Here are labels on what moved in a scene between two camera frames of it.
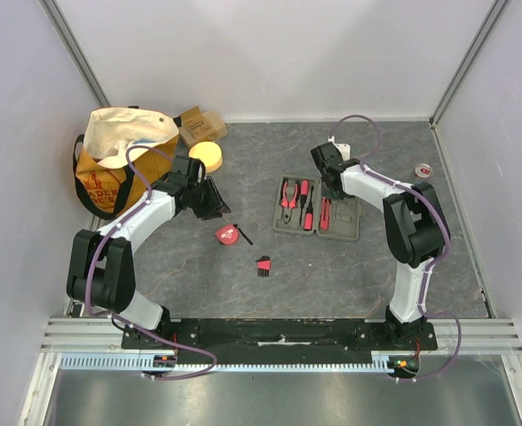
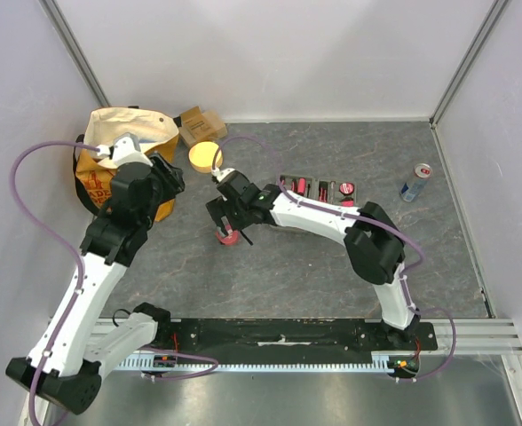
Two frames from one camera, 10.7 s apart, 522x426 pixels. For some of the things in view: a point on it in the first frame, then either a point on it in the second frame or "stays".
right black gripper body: (332, 183) → (221, 213)
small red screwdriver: (304, 187) stays
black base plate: (285, 340) stays
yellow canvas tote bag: (104, 174) stays
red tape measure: (228, 234) stays
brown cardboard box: (197, 127) stays
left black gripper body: (205, 201) → (168, 184)
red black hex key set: (264, 266) → (347, 201)
